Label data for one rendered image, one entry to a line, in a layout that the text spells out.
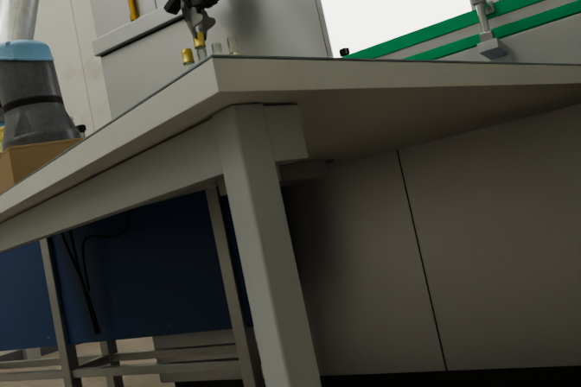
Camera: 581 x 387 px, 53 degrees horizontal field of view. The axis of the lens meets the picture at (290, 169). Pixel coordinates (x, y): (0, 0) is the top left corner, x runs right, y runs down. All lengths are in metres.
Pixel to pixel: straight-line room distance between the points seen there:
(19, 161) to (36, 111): 0.11
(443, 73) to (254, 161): 0.30
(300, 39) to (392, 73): 1.09
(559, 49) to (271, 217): 0.90
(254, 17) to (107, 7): 0.70
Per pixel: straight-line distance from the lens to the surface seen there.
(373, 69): 0.66
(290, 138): 0.61
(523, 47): 1.35
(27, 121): 1.24
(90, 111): 4.88
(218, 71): 0.52
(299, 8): 1.78
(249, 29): 1.86
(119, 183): 0.82
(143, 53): 2.19
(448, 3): 1.60
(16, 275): 2.29
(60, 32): 5.03
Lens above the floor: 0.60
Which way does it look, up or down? 5 degrees up
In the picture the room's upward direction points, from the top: 12 degrees counter-clockwise
